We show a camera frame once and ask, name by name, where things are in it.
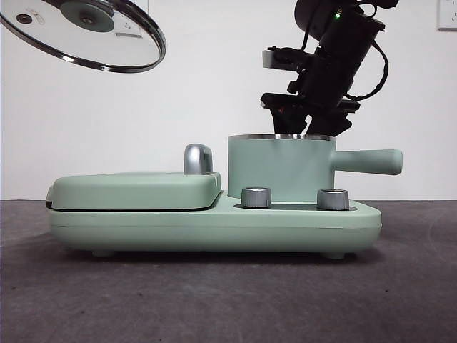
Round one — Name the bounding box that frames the glass lid with green knob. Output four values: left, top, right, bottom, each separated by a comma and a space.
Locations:
0, 0, 168, 75

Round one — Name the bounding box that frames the silver control knob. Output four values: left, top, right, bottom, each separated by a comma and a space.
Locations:
316, 188, 350, 211
241, 187, 271, 208

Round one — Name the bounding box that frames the green breakfast machine base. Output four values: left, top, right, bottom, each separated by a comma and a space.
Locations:
49, 191, 383, 259

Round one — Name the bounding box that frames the green hinged griddle cover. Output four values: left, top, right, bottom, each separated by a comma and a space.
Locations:
45, 171, 222, 212

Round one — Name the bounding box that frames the green pot with side handle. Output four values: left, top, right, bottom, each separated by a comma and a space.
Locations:
226, 132, 403, 202

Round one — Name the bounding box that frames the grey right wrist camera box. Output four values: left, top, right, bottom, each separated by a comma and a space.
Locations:
261, 46, 285, 71

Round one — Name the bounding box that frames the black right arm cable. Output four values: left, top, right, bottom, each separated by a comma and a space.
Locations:
348, 41, 390, 101

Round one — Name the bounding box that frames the chrome griddle cover handle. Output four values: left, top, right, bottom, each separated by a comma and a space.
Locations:
183, 143, 215, 176

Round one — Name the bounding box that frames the white wall socket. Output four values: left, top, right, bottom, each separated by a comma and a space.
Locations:
437, 0, 457, 30
121, 0, 150, 19

